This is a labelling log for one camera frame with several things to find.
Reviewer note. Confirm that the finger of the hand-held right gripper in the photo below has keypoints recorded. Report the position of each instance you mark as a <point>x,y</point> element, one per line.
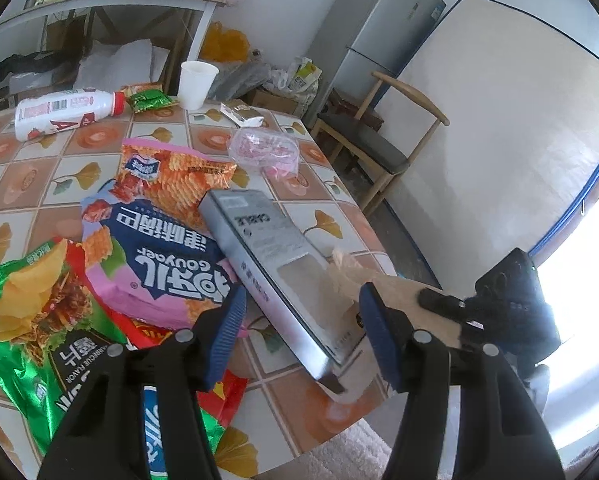
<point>444,304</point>

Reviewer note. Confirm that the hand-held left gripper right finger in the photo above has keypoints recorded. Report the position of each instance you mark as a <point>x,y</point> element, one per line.
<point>379,340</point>

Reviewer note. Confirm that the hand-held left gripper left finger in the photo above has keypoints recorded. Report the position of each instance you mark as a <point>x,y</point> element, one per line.
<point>224,335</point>

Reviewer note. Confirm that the grey box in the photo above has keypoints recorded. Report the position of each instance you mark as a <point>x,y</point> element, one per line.
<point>264,240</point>

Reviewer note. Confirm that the green chip packet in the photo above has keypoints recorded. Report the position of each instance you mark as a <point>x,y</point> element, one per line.
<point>24,310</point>

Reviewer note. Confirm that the white plastic bottle red cap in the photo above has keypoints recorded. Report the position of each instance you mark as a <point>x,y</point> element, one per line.
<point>64,110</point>

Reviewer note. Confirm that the red snack packet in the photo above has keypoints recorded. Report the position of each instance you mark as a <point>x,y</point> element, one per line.
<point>152,332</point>

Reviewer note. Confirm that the pink blue snack packet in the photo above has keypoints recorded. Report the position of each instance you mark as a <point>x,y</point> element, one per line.
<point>154,260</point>

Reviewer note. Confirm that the orange snack packet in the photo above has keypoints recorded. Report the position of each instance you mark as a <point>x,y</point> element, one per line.
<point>179,180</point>

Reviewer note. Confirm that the white mattress blue edge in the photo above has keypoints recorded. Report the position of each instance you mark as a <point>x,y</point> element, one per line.
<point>504,135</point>

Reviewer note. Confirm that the wooden chair black seat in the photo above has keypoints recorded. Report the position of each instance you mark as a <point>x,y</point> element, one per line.
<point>359,142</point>

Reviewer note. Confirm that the clear plastic bag pink print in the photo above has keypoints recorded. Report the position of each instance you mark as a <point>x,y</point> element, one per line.
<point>262,147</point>

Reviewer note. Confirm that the brown cardboard box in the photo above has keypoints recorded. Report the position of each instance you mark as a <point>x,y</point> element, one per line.
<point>274,102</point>

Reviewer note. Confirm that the small green snack packet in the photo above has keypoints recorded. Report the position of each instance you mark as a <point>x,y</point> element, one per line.
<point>152,100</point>

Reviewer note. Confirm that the white paper cup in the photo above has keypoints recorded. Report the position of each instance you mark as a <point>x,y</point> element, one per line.
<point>197,87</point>

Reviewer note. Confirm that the table with patterned cloth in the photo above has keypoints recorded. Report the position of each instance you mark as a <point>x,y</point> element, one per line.
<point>29,180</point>

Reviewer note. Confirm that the grey plastic bag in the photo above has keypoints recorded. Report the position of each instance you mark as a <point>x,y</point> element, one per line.
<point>239,80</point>

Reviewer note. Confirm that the white plastic bag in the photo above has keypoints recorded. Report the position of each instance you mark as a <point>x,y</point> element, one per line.
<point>281,79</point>

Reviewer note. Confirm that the white green shopping bag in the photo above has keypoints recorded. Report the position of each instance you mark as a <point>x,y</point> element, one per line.
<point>304,75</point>

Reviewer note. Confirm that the silver refrigerator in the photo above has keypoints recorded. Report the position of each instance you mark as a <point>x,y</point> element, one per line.
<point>379,25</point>

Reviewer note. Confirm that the white plastic sheet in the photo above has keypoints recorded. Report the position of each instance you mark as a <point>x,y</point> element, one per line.
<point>124,62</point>

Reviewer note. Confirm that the yellow plastic bag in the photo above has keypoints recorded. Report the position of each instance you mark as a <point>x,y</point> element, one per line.
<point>212,40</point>
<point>235,44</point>

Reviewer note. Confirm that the black cloth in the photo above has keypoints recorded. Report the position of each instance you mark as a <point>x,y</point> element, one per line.
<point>24,62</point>

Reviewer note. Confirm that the brown paper bag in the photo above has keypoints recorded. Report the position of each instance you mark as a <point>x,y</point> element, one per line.
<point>61,35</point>

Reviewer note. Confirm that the white side table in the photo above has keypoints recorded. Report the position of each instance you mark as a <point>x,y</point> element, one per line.
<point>104,5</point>

